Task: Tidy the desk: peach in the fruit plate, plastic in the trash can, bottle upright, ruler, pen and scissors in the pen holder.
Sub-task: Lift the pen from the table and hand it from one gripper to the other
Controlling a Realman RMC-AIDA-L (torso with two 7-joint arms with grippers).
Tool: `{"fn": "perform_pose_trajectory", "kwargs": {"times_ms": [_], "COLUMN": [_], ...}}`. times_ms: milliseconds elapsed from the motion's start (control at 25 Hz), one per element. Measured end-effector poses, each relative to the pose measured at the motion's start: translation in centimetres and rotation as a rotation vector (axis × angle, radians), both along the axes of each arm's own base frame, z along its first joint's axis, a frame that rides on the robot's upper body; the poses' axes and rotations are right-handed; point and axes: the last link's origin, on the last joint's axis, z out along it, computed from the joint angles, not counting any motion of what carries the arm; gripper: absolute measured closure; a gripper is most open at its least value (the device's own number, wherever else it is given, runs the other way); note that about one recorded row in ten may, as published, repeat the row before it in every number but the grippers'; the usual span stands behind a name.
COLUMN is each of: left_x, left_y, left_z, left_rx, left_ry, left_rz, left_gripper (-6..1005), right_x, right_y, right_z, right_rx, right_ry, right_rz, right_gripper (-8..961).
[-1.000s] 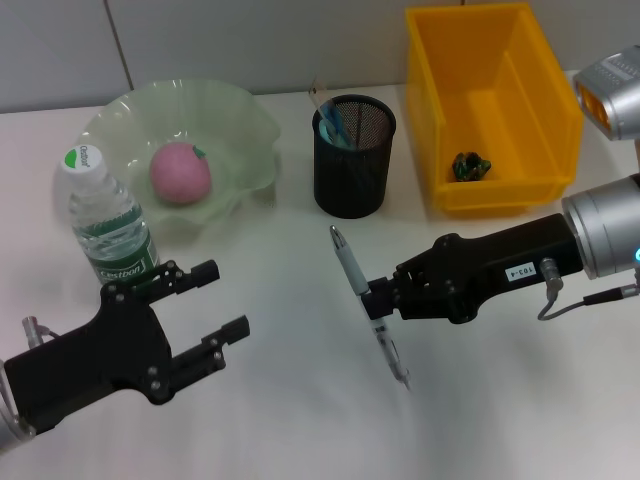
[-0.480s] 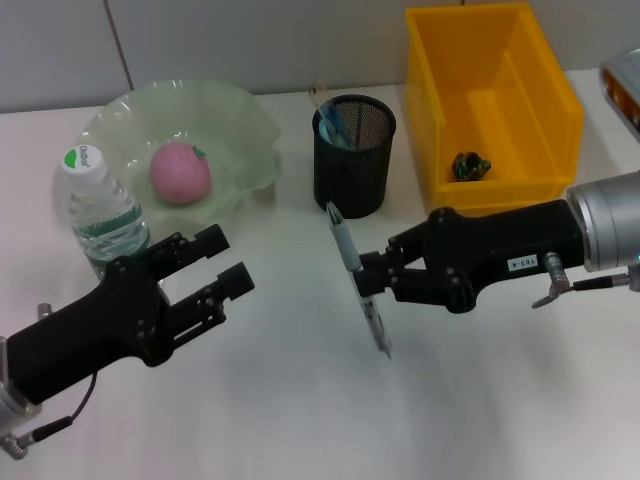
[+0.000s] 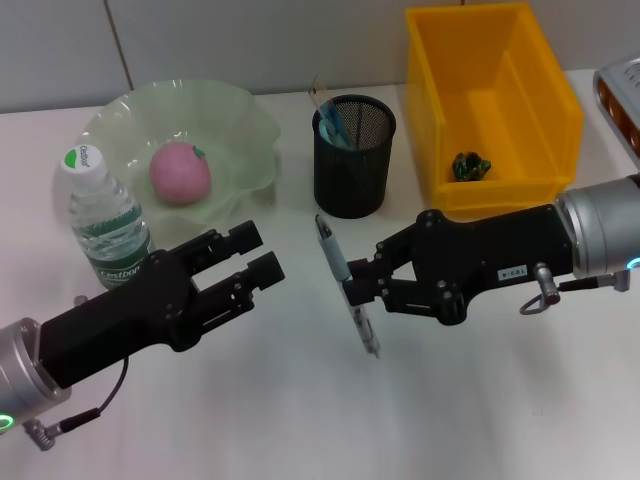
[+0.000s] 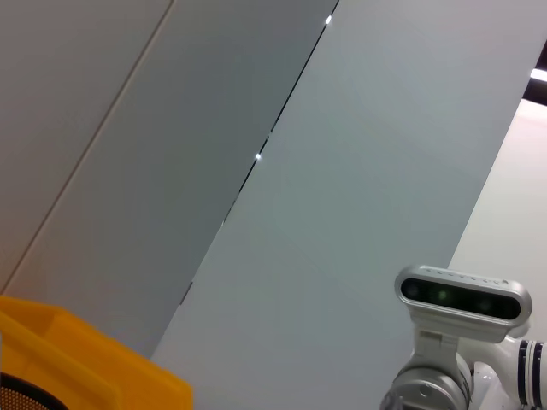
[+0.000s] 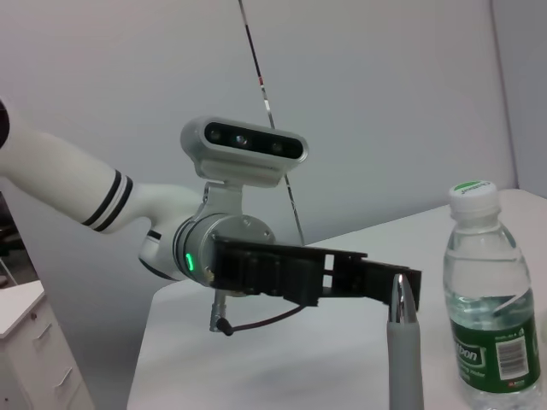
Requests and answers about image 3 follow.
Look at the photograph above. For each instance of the yellow plastic bin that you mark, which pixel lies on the yellow plastic bin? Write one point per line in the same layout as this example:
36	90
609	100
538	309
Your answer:
500	125

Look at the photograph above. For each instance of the silver ballpoint pen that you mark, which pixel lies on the silver ballpoint pen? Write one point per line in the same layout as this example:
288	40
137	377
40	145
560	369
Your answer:
335	255

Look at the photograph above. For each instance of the transparent plastic ruler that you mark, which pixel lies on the transparent plastic ruler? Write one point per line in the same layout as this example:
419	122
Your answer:
320	95

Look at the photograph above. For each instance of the black mesh pen holder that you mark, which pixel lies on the black mesh pen holder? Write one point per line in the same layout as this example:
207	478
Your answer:
350	185

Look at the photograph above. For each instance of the green wavy glass fruit plate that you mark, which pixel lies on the green wavy glass fruit plate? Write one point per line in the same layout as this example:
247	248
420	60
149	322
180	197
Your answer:
225	140

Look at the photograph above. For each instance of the pink toy peach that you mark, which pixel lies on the pink toy peach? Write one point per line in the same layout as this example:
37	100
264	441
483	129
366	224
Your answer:
177	175

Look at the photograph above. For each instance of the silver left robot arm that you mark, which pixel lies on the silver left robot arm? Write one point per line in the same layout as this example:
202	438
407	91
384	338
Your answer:
25	365

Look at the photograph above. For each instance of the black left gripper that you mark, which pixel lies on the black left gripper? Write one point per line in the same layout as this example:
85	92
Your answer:
120	315

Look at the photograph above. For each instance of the clear green-label water bottle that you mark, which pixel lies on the clear green-label water bottle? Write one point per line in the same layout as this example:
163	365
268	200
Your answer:
105	225

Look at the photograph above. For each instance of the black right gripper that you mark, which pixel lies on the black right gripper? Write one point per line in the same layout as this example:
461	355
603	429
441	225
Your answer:
490	265

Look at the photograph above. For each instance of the blue scissors with cover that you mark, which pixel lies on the blue scissors with cover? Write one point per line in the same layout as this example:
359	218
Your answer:
332	125

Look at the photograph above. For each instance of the green plastic wrapper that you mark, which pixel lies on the green plastic wrapper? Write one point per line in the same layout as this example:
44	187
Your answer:
470	167

